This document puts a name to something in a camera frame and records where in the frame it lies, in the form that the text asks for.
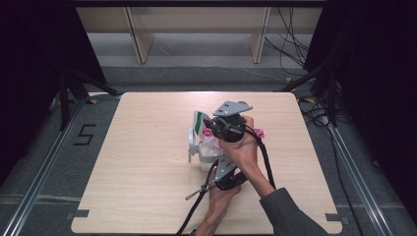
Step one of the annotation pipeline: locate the person's right hand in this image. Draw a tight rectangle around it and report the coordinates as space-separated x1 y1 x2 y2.
218 115 261 172

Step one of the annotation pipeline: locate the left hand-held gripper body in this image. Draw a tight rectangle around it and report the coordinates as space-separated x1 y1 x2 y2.
213 153 248 192

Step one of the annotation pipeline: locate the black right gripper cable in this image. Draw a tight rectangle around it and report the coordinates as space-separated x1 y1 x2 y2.
244 126 277 191

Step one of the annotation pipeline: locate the grey wrist strap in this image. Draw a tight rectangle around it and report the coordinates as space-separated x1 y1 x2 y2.
185 187 211 202

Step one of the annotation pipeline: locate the black curtain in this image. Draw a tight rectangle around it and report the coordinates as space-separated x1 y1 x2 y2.
303 0 417 227
0 0 107 185

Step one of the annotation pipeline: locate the aluminium floor rail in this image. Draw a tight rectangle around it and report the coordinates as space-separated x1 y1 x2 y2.
327 123 396 236
0 97 87 236

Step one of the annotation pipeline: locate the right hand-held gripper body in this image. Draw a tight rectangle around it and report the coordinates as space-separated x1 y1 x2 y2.
209 100 254 144

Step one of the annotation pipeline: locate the pink and white plastic bag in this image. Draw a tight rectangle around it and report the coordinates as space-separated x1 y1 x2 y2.
192 110 266 151

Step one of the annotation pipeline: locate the bundle of black cables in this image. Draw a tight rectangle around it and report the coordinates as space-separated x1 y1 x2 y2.
264 6 312 69

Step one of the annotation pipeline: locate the light wooden shelf unit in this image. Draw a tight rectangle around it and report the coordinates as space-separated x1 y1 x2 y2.
75 6 324 65

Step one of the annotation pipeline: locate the black metal stand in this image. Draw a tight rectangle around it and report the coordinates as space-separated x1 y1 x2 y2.
58 68 123 132
274 61 339 128

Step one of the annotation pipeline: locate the person's left hand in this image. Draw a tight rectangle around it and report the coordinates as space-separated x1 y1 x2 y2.
207 168 243 213

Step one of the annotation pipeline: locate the black table bracket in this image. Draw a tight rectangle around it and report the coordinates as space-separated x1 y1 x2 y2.
64 208 90 221
325 212 350 226

